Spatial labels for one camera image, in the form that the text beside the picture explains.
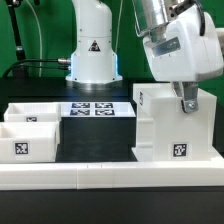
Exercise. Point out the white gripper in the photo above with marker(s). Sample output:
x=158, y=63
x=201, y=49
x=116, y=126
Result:
x=185, y=57

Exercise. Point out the white drawer cabinet frame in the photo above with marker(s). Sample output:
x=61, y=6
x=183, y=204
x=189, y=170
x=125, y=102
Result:
x=165, y=133

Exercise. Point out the white drawer box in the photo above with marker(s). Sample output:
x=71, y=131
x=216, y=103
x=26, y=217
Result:
x=33, y=112
x=28, y=142

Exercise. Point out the white front drawer box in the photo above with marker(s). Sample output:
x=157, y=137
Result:
x=28, y=142

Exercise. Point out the white marker tag plate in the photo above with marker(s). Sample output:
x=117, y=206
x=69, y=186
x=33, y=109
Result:
x=97, y=109

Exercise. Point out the white L-shaped fence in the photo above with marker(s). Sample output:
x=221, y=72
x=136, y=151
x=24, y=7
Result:
x=110, y=175

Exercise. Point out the black camera stand pole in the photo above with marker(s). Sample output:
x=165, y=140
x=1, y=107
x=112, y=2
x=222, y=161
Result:
x=19, y=69

